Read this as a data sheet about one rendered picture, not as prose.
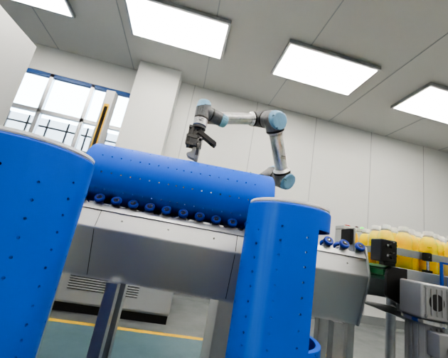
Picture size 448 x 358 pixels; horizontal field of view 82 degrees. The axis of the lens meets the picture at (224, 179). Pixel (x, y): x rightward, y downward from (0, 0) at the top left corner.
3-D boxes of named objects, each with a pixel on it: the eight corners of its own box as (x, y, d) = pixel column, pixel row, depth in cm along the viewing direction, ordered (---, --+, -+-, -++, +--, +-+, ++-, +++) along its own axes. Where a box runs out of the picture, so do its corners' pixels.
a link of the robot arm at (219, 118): (222, 115, 153) (206, 107, 147) (231, 116, 143) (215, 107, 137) (217, 128, 153) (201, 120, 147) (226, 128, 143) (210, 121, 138)
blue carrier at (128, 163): (93, 207, 134) (112, 159, 145) (257, 237, 137) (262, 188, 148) (69, 187, 107) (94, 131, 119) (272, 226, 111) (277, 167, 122)
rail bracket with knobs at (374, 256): (367, 262, 112) (368, 238, 114) (382, 265, 112) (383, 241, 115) (382, 264, 102) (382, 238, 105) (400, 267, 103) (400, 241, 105)
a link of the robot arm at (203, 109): (215, 102, 139) (202, 95, 134) (212, 121, 136) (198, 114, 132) (208, 107, 145) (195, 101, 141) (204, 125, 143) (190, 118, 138)
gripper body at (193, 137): (185, 148, 137) (190, 128, 139) (201, 151, 137) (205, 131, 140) (184, 143, 129) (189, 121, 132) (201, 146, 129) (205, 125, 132)
